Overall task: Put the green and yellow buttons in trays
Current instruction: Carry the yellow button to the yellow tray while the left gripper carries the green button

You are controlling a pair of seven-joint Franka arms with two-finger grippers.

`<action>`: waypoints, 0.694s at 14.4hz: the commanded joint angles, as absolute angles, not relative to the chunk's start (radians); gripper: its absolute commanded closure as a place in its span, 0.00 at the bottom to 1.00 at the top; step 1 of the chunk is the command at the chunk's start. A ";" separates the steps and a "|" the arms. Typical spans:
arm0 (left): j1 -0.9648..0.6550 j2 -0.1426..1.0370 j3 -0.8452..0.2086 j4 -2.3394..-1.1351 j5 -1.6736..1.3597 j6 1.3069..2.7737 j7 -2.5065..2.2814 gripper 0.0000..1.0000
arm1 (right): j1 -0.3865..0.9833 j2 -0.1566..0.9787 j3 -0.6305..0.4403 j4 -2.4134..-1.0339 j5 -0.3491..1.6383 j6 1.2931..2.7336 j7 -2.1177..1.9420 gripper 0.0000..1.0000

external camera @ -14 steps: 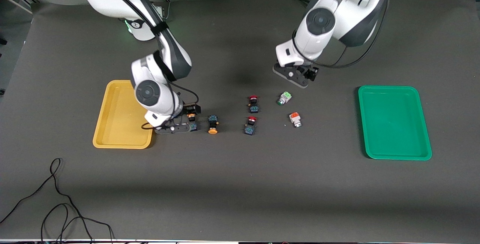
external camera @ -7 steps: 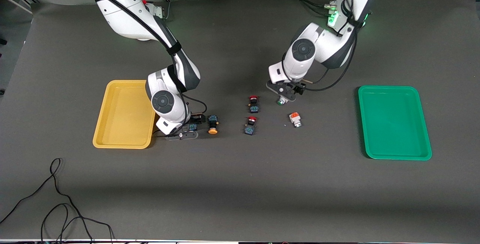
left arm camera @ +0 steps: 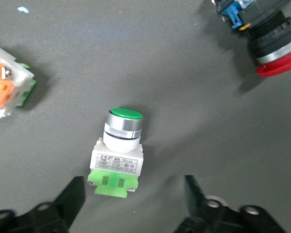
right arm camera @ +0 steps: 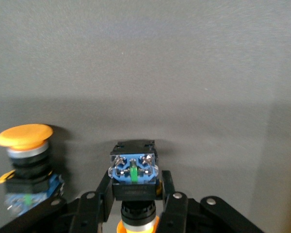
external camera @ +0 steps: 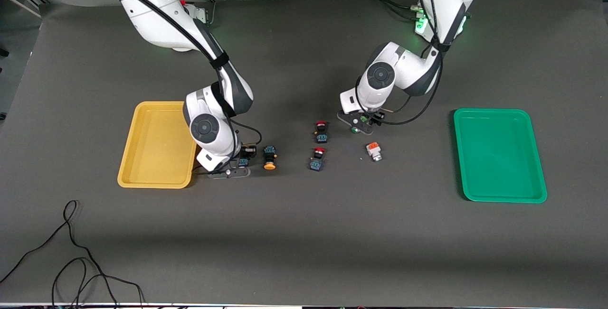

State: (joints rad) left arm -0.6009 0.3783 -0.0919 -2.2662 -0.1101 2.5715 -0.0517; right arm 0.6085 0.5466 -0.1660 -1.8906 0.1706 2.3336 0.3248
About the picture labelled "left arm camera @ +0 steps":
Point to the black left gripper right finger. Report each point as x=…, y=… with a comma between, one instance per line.
x=198, y=206

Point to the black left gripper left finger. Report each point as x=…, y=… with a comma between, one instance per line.
x=63, y=204

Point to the dark grey table cover sheet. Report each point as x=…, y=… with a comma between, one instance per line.
x=184, y=121

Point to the red mushroom push button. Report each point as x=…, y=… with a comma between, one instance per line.
x=269, y=41

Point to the tiny light blue speck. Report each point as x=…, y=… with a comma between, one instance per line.
x=23, y=9

